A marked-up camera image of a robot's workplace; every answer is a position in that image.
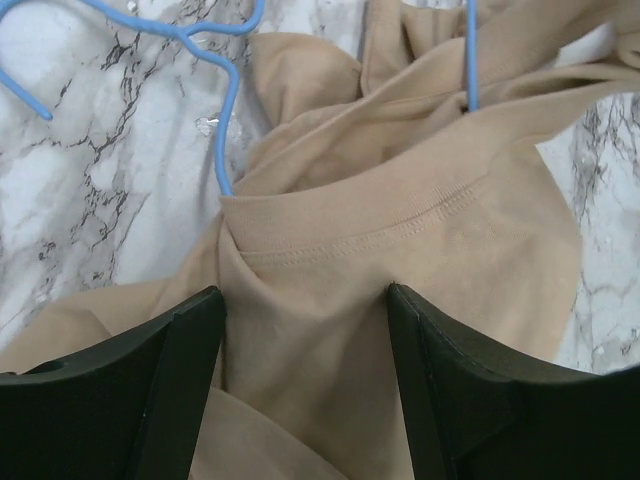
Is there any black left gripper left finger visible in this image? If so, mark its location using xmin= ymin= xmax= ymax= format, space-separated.
xmin=1 ymin=287 xmax=226 ymax=480

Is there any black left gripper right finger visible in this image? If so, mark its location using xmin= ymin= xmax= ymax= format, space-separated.
xmin=387 ymin=284 xmax=639 ymax=480

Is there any beige t shirt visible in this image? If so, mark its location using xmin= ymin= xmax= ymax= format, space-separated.
xmin=1 ymin=1 xmax=639 ymax=479

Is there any blue wire hanger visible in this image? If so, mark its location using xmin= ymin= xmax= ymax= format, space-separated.
xmin=0 ymin=0 xmax=482 ymax=197

